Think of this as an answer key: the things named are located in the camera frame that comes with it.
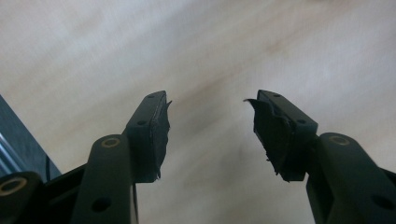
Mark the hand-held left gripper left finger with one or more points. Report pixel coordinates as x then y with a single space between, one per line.
146 137

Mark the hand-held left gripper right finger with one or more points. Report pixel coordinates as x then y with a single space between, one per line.
289 137

